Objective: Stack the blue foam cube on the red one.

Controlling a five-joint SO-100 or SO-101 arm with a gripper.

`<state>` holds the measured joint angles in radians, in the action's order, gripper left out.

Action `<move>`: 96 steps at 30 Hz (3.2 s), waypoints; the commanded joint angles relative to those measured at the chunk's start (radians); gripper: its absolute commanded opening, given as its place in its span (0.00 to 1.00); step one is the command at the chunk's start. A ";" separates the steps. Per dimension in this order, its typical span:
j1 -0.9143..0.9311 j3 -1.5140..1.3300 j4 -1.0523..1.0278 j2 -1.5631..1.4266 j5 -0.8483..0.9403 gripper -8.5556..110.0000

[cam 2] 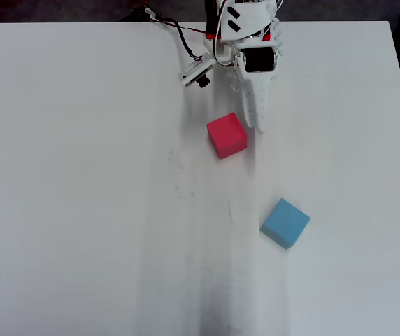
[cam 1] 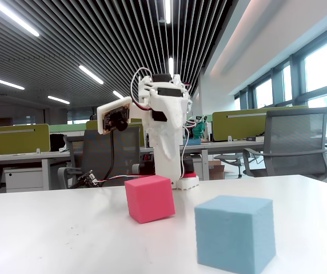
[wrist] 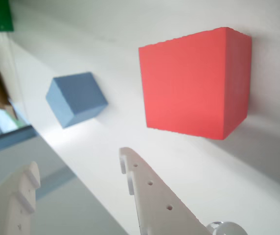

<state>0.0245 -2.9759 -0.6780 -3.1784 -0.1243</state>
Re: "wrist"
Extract white holed gripper finger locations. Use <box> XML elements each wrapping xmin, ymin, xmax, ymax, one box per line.
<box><xmin>119</xmin><ymin>146</ymin><xmax>213</xmax><ymax>235</ymax></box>

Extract white ridged gripper finger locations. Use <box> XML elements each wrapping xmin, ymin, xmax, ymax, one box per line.
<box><xmin>0</xmin><ymin>161</ymin><xmax>42</xmax><ymax>235</ymax></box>

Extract blue foam cube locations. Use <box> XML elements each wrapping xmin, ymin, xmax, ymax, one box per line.
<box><xmin>45</xmin><ymin>71</ymin><xmax>109</xmax><ymax>129</ymax></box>

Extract red foam cube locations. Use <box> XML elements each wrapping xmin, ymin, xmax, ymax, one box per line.
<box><xmin>138</xmin><ymin>26</ymin><xmax>253</xmax><ymax>141</ymax></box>

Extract grey framed window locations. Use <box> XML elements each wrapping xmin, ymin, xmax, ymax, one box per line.
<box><xmin>0</xmin><ymin>95</ymin><xmax>37</xmax><ymax>157</ymax></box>

